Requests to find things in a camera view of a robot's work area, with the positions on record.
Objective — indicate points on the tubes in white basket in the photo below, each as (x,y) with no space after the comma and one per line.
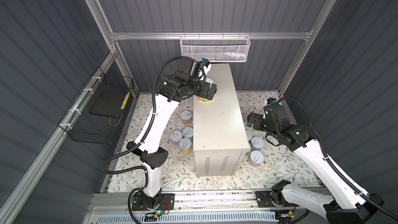
(227,56)

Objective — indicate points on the teal can middle right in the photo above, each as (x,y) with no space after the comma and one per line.
(249,135)

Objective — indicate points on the floral patterned mat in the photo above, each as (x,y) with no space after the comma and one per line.
(179,173)

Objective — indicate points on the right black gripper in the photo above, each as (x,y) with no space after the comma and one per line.
(257,117)

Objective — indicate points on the black wire wall basket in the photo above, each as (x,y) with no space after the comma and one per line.
(97,117)

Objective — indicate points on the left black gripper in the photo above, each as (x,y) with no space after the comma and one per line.
(202,93)

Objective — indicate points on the teal label can left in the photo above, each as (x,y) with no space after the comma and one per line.
(188,133)

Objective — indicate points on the white metal cabinet counter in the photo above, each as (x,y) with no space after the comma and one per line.
(220,141)

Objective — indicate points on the teal can outer right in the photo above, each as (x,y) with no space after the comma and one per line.
(257,143)

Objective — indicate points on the yellow label can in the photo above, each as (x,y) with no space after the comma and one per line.
(185,145)

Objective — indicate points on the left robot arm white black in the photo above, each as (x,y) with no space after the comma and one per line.
(178,79)

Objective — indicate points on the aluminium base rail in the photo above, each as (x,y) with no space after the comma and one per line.
(200,207)

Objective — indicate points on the green orange label can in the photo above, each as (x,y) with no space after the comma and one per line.
(203,100)

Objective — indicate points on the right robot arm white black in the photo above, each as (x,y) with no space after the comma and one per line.
(347,203)

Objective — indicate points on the white wire mesh basket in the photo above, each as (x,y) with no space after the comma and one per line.
(198,47)

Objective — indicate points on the pink label can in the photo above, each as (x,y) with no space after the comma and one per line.
(175,137)
(256,158)

